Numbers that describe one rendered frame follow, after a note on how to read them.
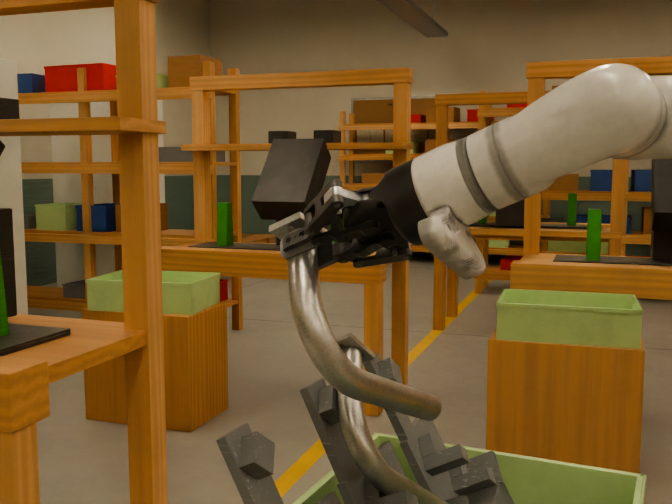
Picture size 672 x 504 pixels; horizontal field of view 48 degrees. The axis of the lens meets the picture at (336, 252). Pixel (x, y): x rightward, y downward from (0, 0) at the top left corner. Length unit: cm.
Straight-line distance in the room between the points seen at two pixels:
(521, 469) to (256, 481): 54
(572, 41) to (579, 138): 1095
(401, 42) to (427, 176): 1129
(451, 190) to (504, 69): 1095
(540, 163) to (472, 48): 1108
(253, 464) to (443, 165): 34
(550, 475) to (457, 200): 65
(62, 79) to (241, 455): 624
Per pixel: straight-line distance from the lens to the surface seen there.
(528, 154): 63
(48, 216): 701
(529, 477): 123
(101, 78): 665
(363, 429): 89
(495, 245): 1090
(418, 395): 84
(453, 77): 1170
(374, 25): 1210
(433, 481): 110
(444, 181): 65
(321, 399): 92
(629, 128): 61
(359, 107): 1199
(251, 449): 77
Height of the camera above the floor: 140
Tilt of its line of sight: 6 degrees down
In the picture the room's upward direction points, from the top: straight up
